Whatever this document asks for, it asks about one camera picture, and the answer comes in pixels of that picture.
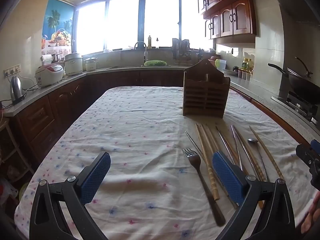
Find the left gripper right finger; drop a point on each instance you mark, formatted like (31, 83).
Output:
(276, 219)

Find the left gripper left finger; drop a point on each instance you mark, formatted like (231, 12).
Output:
(47, 220)

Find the thin brown chopstick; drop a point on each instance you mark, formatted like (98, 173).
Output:
(268, 154)

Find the steel spoon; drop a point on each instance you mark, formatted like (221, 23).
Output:
(254, 142)

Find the metal chopstick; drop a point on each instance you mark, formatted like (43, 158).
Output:
(226, 145)
(237, 147)

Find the steel fork dark handle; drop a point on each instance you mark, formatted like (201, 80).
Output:
(195, 161)

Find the light wooden chopstick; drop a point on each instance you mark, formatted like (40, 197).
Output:
(210, 139)

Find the person right hand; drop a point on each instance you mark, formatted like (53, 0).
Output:
(312, 216)

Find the gas stove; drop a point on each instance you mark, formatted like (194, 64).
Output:
(306, 110)

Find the black wok with lid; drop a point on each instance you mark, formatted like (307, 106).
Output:
(302, 86)

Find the yellow oil bottle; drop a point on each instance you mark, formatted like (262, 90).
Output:
(247, 65)

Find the floral white tablecloth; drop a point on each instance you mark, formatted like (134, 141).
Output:
(151, 190)

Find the wooden utensil holder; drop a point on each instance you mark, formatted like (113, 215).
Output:
(205, 90)

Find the green lid white pitcher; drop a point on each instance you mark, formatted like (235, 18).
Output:
(220, 64)

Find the steel electric kettle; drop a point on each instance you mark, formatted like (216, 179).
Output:
(16, 91)

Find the pink plastic basin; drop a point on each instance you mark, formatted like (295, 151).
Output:
(213, 59)

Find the white pink rice cooker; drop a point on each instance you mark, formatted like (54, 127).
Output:
(49, 74)

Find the dish drying rack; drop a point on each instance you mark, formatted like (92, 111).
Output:
(181, 51)

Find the large white slow cooker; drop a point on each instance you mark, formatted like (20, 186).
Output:
(73, 64)

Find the small white cooker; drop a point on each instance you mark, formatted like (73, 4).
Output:
(91, 64)

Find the wooden upper cabinets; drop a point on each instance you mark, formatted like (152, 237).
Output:
(224, 18)

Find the tropical fruit poster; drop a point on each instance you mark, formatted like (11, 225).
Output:
(57, 28)

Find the sink faucet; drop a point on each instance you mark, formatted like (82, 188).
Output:
(140, 45)

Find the yellow soap bottle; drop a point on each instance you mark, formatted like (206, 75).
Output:
(149, 42)

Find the wall power socket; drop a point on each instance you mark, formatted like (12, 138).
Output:
(12, 70)

